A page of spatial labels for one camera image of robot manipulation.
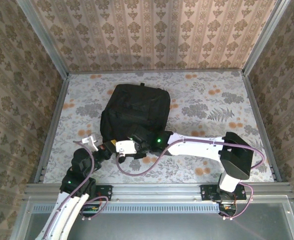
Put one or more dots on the black backpack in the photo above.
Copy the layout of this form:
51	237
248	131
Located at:
136	107

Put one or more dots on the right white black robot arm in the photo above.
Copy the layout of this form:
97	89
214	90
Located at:
194	147

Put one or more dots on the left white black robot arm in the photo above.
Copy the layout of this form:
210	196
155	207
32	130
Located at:
62	220

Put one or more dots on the small black controller board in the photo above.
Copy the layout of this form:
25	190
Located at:
90	210
227	208

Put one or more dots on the grey metal sheet panel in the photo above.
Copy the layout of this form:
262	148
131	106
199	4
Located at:
149	227

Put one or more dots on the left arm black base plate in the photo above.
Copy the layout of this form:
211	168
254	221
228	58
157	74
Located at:
106	192

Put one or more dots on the left aluminium side rail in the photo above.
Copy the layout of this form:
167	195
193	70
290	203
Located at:
53	125

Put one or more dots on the aluminium side rail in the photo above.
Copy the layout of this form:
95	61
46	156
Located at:
261	125
53	125

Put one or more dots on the aluminium frame rail with bases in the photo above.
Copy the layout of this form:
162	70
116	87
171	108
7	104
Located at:
156	191

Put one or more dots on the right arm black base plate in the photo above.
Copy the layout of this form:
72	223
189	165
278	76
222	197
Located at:
206	192

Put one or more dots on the thin aluminium wall rail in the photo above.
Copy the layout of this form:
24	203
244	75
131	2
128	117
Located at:
211	71

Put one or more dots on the right aluminium side rail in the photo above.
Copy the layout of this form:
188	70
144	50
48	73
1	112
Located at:
261	125

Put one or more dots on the left aluminium corner post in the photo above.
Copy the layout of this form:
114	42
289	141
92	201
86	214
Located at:
43	37

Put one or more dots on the aluminium corner post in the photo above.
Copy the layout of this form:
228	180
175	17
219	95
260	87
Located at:
265	37
43	37

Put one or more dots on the right aluminium corner post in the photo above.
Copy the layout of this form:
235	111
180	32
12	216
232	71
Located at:
265	37

